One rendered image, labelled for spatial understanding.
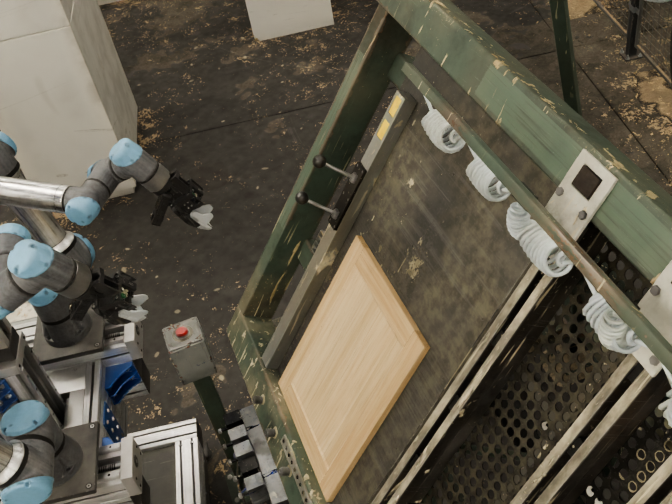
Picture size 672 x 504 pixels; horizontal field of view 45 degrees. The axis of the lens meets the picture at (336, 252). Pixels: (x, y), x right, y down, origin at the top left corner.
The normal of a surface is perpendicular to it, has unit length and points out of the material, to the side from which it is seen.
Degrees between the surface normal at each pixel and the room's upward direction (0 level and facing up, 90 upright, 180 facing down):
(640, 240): 55
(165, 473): 0
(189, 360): 90
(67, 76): 90
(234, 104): 0
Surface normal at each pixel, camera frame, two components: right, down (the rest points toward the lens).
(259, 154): -0.15, -0.71
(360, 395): -0.84, -0.13
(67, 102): 0.17, 0.66
